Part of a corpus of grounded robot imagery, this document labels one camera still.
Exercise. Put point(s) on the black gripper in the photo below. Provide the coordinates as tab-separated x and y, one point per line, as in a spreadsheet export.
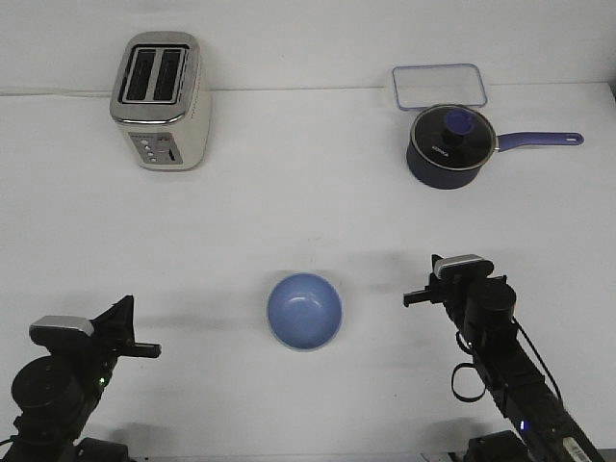
476	305
116	325

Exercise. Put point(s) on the glass pot lid blue knob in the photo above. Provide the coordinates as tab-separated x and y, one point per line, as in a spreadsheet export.
454	133

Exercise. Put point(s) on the dark blue saucepan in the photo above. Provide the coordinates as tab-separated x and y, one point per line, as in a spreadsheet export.
444	179

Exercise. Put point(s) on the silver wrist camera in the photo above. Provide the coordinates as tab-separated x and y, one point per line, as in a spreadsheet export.
471	264
58	331

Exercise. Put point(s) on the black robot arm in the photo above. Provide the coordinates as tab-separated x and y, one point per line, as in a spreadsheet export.
525	393
57	393

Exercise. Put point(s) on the blue bowl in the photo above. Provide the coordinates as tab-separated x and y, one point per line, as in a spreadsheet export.
304	311

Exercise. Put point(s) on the clear container with blue rim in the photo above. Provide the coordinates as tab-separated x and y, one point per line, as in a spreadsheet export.
417	87

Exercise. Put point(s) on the silver two-slot toaster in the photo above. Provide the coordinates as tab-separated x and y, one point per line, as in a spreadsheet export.
161	102

